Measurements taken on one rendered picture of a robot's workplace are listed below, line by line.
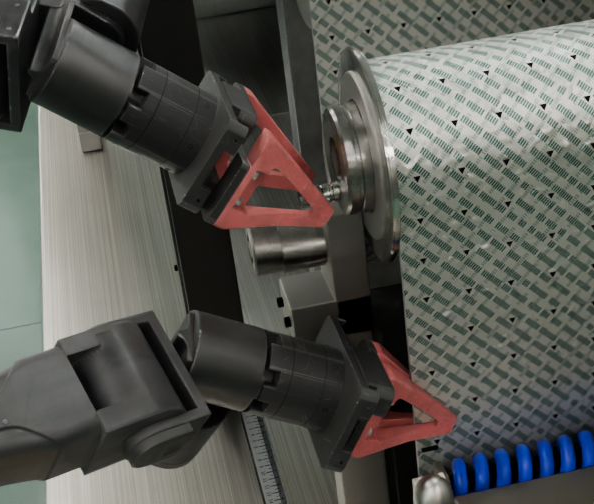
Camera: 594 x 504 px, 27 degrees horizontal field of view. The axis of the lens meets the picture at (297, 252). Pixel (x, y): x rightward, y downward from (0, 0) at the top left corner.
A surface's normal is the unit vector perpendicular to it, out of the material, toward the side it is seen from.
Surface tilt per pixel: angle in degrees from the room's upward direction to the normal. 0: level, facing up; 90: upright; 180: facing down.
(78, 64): 69
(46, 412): 37
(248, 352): 51
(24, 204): 0
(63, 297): 0
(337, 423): 60
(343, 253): 90
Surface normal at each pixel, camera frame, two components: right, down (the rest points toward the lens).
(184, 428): 0.43, -0.59
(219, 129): -0.82, -0.41
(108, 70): 0.46, -0.07
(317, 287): -0.11, -0.88
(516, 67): -0.01, -0.57
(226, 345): 0.43, -0.41
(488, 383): 0.19, 0.44
